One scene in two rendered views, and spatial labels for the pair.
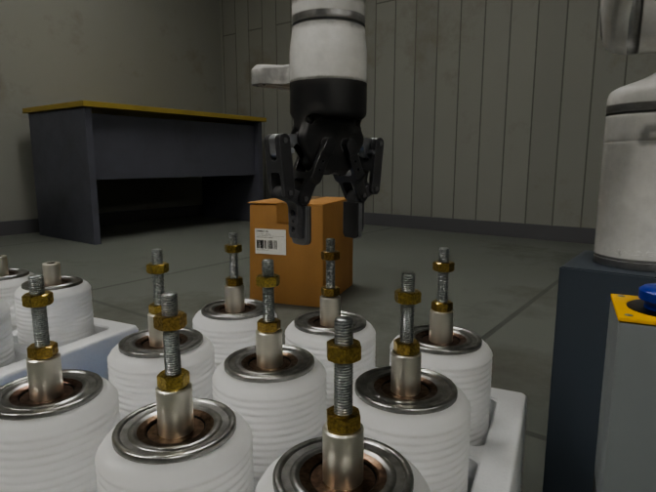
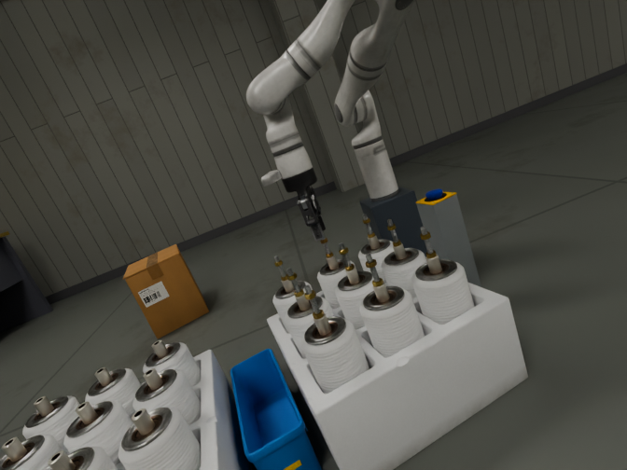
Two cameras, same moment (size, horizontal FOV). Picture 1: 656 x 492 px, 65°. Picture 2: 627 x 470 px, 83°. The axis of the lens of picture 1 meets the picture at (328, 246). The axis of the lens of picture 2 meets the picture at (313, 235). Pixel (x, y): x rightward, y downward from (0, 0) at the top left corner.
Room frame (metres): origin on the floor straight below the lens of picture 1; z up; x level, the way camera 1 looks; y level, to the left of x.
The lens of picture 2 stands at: (-0.10, 0.51, 0.57)
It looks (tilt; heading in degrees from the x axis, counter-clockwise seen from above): 15 degrees down; 321
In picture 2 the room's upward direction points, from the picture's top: 22 degrees counter-clockwise
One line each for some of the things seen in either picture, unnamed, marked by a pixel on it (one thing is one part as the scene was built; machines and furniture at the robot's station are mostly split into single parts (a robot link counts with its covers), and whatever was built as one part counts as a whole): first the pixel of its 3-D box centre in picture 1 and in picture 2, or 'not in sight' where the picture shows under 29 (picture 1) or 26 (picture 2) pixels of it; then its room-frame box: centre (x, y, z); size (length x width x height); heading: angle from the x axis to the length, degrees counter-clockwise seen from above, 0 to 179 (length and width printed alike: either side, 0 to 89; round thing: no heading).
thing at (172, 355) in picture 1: (172, 351); (374, 273); (0.30, 0.10, 0.30); 0.01 x 0.01 x 0.08
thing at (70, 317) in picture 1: (59, 346); (182, 387); (0.69, 0.38, 0.16); 0.10 x 0.10 x 0.18
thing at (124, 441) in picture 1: (176, 429); (383, 298); (0.30, 0.10, 0.25); 0.08 x 0.08 x 0.01
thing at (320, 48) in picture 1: (315, 54); (284, 162); (0.53, 0.01, 0.52); 0.11 x 0.09 x 0.06; 41
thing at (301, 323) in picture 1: (330, 322); (334, 267); (0.52, 0.00, 0.25); 0.08 x 0.08 x 0.01
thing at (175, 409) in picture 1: (175, 409); (381, 292); (0.30, 0.10, 0.26); 0.02 x 0.02 x 0.03
